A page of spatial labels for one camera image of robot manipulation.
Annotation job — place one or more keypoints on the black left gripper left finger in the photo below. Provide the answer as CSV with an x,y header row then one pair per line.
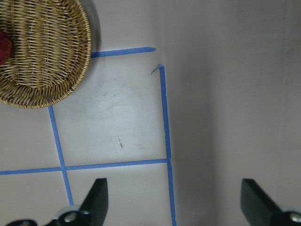
x,y
92,211

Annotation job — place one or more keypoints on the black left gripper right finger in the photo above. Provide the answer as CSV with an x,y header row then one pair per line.
x,y
260,210

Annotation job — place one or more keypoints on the round wicker basket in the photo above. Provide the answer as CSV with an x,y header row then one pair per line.
x,y
51,51

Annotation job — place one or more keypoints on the dark red apple in basket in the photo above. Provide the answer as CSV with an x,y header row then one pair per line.
x,y
6,47

